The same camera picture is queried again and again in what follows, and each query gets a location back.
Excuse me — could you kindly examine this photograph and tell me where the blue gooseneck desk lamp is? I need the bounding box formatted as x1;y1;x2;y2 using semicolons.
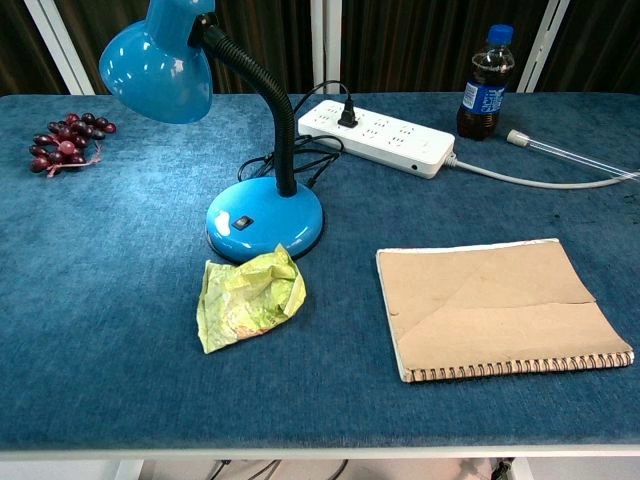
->
98;0;326;263

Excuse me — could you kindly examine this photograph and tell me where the crumpled yellow-green wrapper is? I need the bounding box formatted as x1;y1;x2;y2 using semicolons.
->
196;243;307;355

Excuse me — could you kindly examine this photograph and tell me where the white power strip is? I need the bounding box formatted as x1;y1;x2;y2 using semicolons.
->
297;99;456;180

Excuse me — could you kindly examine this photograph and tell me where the brown spiral notebook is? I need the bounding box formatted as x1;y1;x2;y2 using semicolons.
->
375;237;636;384

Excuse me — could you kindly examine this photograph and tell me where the blue velvet tablecloth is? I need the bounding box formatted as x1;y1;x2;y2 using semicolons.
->
0;92;640;448

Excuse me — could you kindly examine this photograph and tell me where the dark brown curtain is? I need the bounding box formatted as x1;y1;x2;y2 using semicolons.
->
0;0;640;96

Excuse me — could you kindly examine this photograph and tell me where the cola bottle with blue cap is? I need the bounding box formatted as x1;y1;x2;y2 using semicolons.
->
455;23;516;141

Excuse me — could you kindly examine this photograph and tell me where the clear glass tube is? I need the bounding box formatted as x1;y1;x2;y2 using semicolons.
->
506;129;640;183

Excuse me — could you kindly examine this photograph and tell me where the dark red grape bunch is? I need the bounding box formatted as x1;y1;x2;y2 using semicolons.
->
28;112;118;178

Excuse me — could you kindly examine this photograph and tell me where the black cable bundle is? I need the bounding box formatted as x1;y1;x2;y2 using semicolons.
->
236;81;357;189

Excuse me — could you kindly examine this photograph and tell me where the white metal frame post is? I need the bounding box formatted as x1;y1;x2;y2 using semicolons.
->
516;0;571;93
23;0;96;96
309;0;343;95

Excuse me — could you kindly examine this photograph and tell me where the white power strip cable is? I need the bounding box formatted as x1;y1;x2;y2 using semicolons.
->
443;153;640;190

